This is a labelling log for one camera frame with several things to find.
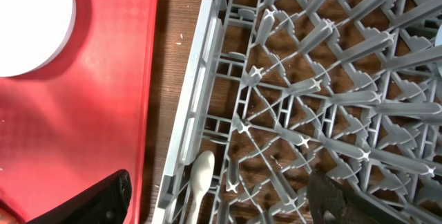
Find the light blue bowl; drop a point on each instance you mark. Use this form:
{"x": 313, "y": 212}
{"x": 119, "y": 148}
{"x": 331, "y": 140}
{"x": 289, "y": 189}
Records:
{"x": 438, "y": 39}

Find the red plastic tray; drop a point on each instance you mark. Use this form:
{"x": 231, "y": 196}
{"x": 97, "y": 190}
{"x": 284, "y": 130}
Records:
{"x": 68, "y": 125}

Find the light blue plate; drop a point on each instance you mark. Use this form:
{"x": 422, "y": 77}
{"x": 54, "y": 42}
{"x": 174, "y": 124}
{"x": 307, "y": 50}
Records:
{"x": 33, "y": 33}

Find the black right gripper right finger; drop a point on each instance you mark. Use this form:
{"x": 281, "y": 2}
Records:
{"x": 330, "y": 202}

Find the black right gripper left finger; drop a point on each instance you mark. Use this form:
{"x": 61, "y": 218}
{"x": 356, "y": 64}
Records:
{"x": 106, "y": 202}

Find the white plastic spoon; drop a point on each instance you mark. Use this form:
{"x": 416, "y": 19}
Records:
{"x": 200, "y": 181}

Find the grey dishwasher rack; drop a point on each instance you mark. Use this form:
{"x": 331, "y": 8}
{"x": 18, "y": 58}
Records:
{"x": 277, "y": 89}

